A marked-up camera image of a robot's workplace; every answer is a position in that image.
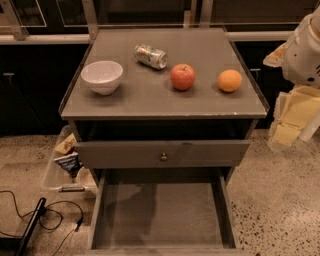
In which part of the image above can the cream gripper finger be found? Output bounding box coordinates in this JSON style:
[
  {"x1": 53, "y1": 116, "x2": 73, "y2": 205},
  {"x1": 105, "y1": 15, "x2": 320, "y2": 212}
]
[
  {"x1": 269, "y1": 85, "x2": 320, "y2": 147},
  {"x1": 263, "y1": 44, "x2": 284, "y2": 68}
]

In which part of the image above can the grey top drawer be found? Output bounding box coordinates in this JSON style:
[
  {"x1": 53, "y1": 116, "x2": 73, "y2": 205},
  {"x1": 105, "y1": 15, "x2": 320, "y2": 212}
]
[{"x1": 76, "y1": 140, "x2": 249, "y2": 169}]

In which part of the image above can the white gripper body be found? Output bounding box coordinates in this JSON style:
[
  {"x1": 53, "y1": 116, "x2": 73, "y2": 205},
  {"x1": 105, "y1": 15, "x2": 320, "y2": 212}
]
[{"x1": 282, "y1": 14, "x2": 320, "y2": 86}]

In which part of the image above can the crushed green soda can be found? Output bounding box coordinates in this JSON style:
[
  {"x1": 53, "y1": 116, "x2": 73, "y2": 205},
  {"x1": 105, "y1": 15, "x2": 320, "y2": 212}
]
[{"x1": 134, "y1": 44, "x2": 168, "y2": 70}]

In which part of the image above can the black bar device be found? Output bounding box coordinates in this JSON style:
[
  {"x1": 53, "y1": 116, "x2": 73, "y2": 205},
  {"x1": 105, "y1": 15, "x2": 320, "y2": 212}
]
[{"x1": 14, "y1": 197, "x2": 46, "y2": 256}]

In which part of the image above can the red apple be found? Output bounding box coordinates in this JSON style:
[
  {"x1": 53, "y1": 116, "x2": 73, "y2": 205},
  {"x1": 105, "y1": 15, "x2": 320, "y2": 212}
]
[{"x1": 170, "y1": 64, "x2": 195, "y2": 91}]

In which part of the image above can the grey open middle drawer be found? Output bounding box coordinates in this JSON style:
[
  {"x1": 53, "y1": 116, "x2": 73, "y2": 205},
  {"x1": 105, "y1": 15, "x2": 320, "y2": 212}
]
[{"x1": 87, "y1": 176, "x2": 244, "y2": 256}]

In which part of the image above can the round brass drawer knob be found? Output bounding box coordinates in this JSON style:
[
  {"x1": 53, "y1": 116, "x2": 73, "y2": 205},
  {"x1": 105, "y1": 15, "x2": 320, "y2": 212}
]
[{"x1": 160, "y1": 153, "x2": 168, "y2": 162}]

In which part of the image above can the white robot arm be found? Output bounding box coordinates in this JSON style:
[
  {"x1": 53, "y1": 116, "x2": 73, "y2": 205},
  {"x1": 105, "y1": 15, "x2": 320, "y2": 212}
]
[{"x1": 263, "y1": 7, "x2": 320, "y2": 148}]

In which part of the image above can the orange fruit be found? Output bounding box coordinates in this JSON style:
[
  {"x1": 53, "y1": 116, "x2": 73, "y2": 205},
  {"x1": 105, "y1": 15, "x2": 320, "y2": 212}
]
[{"x1": 218, "y1": 69, "x2": 242, "y2": 92}]

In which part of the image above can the black cable on floor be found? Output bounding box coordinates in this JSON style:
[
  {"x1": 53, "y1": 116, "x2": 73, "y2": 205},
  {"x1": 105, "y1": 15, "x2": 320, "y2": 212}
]
[{"x1": 0, "y1": 190, "x2": 85, "y2": 256}]

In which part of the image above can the grey wooden drawer cabinet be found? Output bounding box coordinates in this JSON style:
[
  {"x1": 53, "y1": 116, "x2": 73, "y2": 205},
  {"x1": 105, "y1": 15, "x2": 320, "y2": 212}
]
[{"x1": 58, "y1": 27, "x2": 270, "y2": 256}]

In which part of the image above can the clear plastic storage bin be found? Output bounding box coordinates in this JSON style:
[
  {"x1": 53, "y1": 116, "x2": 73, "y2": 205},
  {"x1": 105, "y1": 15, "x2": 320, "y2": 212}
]
[{"x1": 41, "y1": 124, "x2": 98, "y2": 194}]

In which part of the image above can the dark blue snack bag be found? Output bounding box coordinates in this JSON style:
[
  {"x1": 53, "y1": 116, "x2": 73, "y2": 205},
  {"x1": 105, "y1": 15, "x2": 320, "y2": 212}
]
[{"x1": 54, "y1": 152, "x2": 83, "y2": 178}]

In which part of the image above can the tan snack packet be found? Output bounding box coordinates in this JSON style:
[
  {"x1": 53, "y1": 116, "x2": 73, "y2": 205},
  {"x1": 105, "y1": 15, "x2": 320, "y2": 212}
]
[{"x1": 55, "y1": 133, "x2": 77, "y2": 154}]

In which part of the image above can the white ceramic bowl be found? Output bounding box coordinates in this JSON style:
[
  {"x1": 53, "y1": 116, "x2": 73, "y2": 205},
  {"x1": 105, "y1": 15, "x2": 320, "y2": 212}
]
[{"x1": 80, "y1": 60, "x2": 123, "y2": 95}]

